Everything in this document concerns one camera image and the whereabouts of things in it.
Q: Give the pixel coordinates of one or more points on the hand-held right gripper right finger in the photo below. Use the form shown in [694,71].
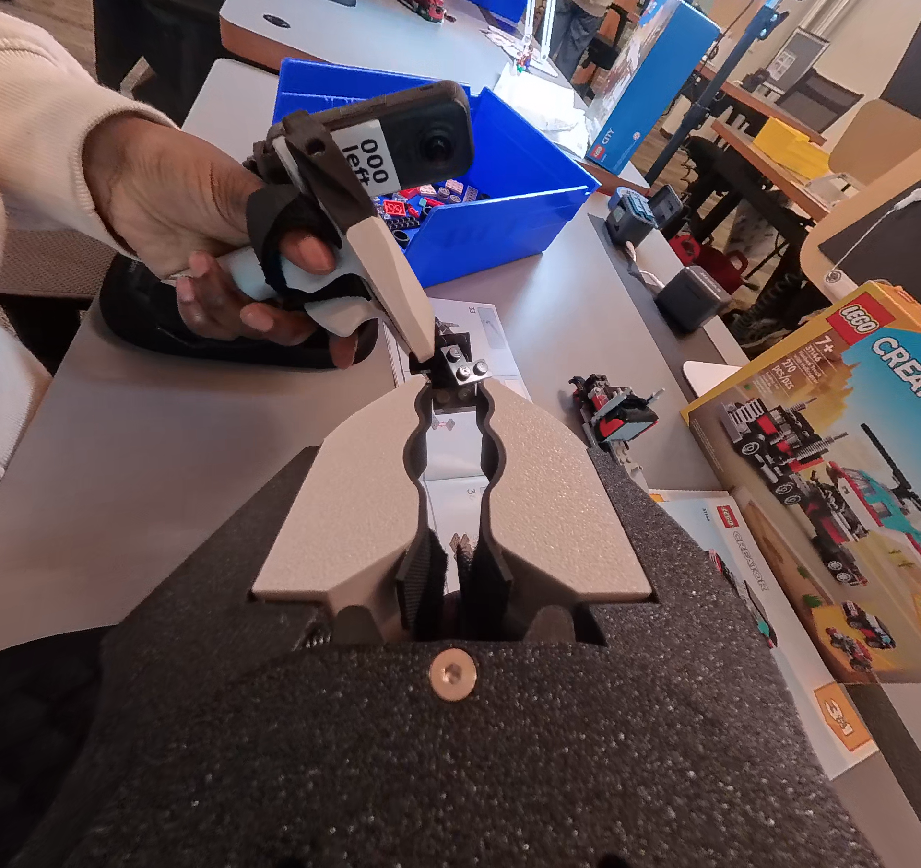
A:
[568,523]

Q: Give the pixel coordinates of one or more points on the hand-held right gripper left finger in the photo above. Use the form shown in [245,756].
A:
[338,523]

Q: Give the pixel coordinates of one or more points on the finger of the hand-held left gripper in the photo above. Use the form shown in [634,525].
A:
[392,278]

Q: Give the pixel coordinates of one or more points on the pile of lego bricks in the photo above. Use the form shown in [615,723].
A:
[424,202]

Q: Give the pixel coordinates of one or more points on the lego truck model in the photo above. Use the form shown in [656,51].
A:
[619,415]

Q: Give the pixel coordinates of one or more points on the person's left forearm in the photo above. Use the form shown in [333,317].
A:
[57,127]

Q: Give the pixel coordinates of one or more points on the open lego instruction booklet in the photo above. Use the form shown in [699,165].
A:
[496,336]

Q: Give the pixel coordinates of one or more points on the closed lego instruction booklet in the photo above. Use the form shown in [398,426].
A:
[791,630]

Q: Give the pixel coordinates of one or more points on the lego set cardboard box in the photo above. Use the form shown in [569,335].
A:
[813,465]

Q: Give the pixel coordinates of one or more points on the person's left hand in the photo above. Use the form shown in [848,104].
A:
[165,192]

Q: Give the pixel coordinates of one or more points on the white stand base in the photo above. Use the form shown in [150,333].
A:
[709,379]

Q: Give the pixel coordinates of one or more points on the blue carton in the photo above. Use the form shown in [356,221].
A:
[647,84]

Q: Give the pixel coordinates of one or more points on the grey battery charger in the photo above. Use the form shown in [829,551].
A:
[640,217]

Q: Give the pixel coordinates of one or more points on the black quilted case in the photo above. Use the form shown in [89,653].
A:
[144,314]

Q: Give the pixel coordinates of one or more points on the black cube charger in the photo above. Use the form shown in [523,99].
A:
[694,300]

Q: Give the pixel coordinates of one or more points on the black light stand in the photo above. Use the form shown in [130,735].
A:
[719,84]

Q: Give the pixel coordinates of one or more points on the black board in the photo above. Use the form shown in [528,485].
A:
[878,242]

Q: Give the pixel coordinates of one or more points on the plywood panel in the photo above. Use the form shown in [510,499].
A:
[870,141]

